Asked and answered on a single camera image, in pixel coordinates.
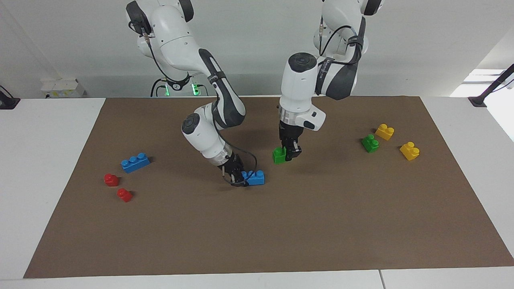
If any brown table mat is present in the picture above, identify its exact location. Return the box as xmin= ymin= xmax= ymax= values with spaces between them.
xmin=23 ymin=96 xmax=514 ymax=279

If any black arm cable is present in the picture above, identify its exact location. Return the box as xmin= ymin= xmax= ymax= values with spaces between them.
xmin=128 ymin=18 xmax=259 ymax=187
xmin=318 ymin=15 xmax=365 ymax=65

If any blue three-stud toy block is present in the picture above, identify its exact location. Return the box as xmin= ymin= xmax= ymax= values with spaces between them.
xmin=241 ymin=170 xmax=266 ymax=186
xmin=121 ymin=153 xmax=151 ymax=174

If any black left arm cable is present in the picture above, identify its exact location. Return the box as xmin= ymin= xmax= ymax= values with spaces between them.
xmin=318 ymin=15 xmax=365 ymax=65

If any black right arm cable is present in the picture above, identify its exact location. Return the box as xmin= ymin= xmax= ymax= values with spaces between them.
xmin=128 ymin=18 xmax=259 ymax=187

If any black base cable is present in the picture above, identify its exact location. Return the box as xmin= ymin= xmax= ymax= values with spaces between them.
xmin=150 ymin=78 xmax=169 ymax=97

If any yellow two-stud toy block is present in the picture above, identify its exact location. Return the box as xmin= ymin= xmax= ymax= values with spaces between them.
xmin=399 ymin=141 xmax=420 ymax=161
xmin=374 ymin=124 xmax=395 ymax=141

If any black camera stand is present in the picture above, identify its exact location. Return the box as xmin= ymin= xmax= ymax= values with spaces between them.
xmin=468 ymin=63 xmax=514 ymax=108

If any black table clamp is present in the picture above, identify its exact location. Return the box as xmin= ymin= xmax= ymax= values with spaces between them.
xmin=0 ymin=85 xmax=21 ymax=110

